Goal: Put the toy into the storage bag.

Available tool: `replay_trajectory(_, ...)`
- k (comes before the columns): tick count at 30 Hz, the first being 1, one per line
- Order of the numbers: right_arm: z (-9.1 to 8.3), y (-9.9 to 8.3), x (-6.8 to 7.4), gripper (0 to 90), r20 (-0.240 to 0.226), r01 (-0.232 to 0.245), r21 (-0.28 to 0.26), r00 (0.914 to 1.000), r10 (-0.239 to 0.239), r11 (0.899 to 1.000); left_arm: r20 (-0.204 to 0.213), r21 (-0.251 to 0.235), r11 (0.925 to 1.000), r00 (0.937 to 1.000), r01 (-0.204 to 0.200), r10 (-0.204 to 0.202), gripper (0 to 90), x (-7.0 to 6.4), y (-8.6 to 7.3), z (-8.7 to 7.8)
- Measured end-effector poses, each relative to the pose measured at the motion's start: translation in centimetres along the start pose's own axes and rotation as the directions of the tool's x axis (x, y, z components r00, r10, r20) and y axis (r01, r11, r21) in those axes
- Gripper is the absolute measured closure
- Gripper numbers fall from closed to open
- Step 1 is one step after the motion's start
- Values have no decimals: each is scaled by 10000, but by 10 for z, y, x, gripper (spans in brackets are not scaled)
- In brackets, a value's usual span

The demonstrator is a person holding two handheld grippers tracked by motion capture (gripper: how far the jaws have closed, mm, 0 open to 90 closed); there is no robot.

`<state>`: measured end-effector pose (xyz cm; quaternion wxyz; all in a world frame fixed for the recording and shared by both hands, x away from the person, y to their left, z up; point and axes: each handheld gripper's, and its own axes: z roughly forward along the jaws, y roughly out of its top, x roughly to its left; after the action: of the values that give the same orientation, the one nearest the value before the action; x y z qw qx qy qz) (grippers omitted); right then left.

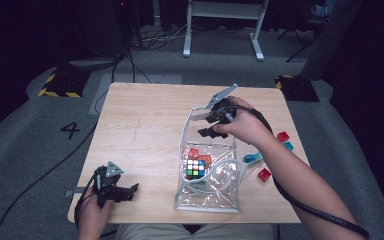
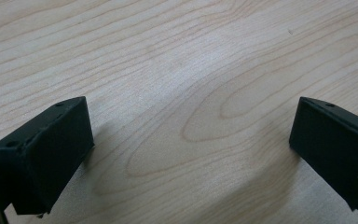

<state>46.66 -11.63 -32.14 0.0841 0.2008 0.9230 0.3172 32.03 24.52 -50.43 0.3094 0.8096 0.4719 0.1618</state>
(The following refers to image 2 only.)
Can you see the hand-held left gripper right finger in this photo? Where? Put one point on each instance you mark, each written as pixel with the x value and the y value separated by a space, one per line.
pixel 335 155

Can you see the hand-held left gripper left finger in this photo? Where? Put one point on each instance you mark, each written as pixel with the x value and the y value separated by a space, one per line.
pixel 43 161

